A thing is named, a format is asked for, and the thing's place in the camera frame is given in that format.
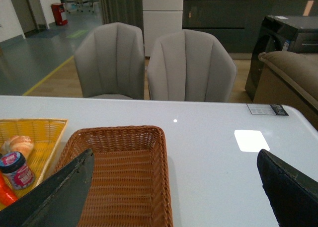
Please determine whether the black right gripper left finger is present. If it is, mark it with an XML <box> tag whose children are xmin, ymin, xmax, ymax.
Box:
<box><xmin>0</xmin><ymin>149</ymin><xmax>94</xmax><ymax>227</ymax></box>

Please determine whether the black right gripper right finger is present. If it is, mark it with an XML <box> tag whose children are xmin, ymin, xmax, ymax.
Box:
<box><xmin>257</xmin><ymin>149</ymin><xmax>318</xmax><ymax>227</ymax></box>

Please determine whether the yellow woven basket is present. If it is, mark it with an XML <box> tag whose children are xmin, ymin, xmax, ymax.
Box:
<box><xmin>0</xmin><ymin>118</ymin><xmax>69</xmax><ymax>198</ymax></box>

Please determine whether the brown wicker basket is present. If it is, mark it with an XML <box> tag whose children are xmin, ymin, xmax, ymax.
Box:
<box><xmin>55</xmin><ymin>125</ymin><xmax>173</xmax><ymax>227</ymax></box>

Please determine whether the orange toy carrot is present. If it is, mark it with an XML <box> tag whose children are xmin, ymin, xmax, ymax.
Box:
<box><xmin>0</xmin><ymin>174</ymin><xmax>18</xmax><ymax>207</ymax></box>

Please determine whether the small jam jar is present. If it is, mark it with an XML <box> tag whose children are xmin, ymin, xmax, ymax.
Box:
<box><xmin>0</xmin><ymin>151</ymin><xmax>35</xmax><ymax>190</ymax></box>

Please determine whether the toy croissant bread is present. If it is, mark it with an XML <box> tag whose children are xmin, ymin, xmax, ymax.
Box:
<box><xmin>0</xmin><ymin>135</ymin><xmax>34</xmax><ymax>159</ymax></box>

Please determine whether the label sticker on table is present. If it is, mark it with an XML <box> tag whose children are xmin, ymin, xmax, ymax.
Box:
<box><xmin>247</xmin><ymin>104</ymin><xmax>289</xmax><ymax>116</ymax></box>

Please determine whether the brown sofa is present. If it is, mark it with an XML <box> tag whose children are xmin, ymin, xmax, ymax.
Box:
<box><xmin>253</xmin><ymin>51</ymin><xmax>318</xmax><ymax>128</ymax></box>

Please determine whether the grey upholstered chair left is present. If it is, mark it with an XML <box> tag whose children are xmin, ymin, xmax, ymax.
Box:
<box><xmin>74</xmin><ymin>22</ymin><xmax>145</xmax><ymax>100</ymax></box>

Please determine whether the grey upholstered chair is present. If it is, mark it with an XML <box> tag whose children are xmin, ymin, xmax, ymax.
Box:
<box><xmin>74</xmin><ymin>22</ymin><xmax>145</xmax><ymax>100</ymax></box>
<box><xmin>147</xmin><ymin>29</ymin><xmax>237</xmax><ymax>102</ymax></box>

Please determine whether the black washing machine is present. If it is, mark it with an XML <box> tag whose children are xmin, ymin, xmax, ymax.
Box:
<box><xmin>245</xmin><ymin>15</ymin><xmax>318</xmax><ymax>100</ymax></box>

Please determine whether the grey upholstered chair right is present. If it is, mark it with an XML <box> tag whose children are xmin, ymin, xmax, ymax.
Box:
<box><xmin>147</xmin><ymin>29</ymin><xmax>237</xmax><ymax>102</ymax></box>

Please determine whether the dark counter cabinet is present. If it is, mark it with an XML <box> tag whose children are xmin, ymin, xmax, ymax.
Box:
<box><xmin>182</xmin><ymin>0</ymin><xmax>318</xmax><ymax>53</ymax></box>

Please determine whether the red bin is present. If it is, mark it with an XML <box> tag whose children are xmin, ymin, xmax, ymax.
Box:
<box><xmin>51</xmin><ymin>3</ymin><xmax>68</xmax><ymax>26</ymax></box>

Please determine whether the dark grey curtain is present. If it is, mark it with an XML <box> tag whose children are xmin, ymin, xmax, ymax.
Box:
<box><xmin>99</xmin><ymin>0</ymin><xmax>144</xmax><ymax>30</ymax></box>

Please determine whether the white pillar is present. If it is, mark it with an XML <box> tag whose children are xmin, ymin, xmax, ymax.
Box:
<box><xmin>142</xmin><ymin>0</ymin><xmax>183</xmax><ymax>57</ymax></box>

